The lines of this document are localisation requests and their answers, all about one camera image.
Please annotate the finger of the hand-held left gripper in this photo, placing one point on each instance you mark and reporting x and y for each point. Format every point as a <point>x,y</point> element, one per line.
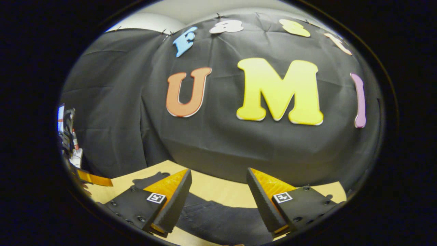
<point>95,180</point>

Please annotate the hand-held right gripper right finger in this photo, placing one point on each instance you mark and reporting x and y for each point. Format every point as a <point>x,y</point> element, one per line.
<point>263,205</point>

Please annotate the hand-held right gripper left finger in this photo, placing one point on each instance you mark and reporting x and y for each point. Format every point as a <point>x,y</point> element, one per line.
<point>175,205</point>

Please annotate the black jeans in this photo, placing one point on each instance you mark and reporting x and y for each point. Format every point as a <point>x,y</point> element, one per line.
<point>218,218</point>

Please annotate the black backdrop cloth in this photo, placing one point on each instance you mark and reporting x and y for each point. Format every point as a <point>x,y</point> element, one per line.
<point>222,147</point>

